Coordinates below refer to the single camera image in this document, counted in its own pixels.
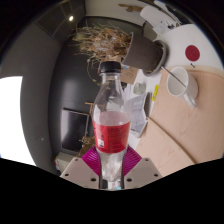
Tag wooden mannequin figure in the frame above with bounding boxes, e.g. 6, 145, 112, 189
118, 3, 144, 13

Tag grey pot with dried plant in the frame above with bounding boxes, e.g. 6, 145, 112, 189
71, 23, 164, 74

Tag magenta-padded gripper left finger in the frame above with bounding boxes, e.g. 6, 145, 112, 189
59, 146, 103, 190

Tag small yellow tag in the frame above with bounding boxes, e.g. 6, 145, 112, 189
151, 84, 160, 102

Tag white ceramic mug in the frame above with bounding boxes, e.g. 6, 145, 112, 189
166, 66, 199, 108

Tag flat round red coaster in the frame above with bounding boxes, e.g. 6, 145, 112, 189
184, 44, 201, 62

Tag beige wooden drawing board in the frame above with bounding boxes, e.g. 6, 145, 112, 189
134, 64, 224, 178

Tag small white cup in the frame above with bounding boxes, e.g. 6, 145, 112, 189
133, 81, 147, 96

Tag white paper stack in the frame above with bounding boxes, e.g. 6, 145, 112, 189
153, 19, 172, 36

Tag black wall screen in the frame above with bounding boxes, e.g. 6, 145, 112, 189
59, 107, 93, 154

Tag printed paper sheets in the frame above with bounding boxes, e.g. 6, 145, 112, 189
128, 92, 151, 138

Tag metal spoon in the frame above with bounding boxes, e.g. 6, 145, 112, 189
160, 65, 187, 88

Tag white plastic chair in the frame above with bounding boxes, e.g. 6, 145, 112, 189
139, 4, 183, 36

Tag long ceiling light strip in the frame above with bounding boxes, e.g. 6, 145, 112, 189
0, 75, 36, 166

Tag clear red-labelled drink bottle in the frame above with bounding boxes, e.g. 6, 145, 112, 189
92, 60, 132, 191

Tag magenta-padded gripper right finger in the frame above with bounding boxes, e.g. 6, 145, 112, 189
121, 146, 164, 190

